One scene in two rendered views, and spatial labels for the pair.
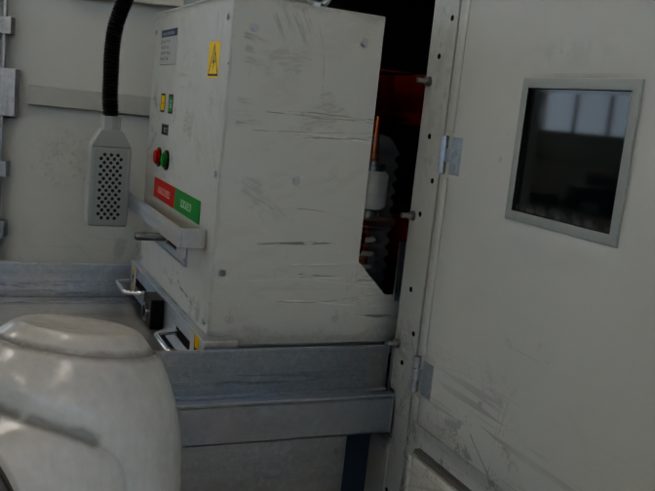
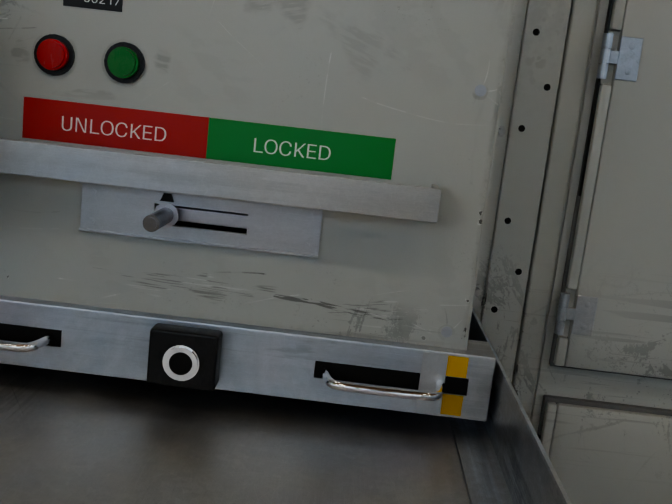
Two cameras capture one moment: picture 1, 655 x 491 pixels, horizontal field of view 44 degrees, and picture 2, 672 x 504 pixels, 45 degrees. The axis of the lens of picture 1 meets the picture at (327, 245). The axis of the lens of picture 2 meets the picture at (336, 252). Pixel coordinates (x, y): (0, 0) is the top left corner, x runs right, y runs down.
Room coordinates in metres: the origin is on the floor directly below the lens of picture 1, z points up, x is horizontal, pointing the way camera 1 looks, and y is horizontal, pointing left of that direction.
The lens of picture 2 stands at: (0.91, 0.84, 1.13)
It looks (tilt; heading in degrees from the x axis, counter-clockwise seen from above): 11 degrees down; 296
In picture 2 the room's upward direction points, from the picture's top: 6 degrees clockwise
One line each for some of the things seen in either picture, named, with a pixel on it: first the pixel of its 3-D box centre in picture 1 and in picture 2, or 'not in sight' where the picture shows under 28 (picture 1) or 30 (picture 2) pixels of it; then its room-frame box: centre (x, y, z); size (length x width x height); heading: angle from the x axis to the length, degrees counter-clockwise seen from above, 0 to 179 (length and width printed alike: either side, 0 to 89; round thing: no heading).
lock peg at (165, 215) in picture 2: (154, 231); (160, 208); (1.34, 0.29, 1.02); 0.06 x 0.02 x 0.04; 115
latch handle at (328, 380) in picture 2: (175, 341); (383, 382); (1.16, 0.21, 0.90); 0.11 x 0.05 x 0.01; 25
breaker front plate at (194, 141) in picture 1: (175, 159); (213, 62); (1.32, 0.26, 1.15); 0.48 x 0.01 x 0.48; 25
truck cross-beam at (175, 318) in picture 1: (174, 310); (193, 345); (1.33, 0.24, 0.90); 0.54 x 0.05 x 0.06; 25
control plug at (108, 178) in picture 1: (109, 177); not in sight; (1.49, 0.41, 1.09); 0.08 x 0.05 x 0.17; 115
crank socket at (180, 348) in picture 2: (151, 310); (184, 357); (1.32, 0.28, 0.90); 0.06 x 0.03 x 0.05; 25
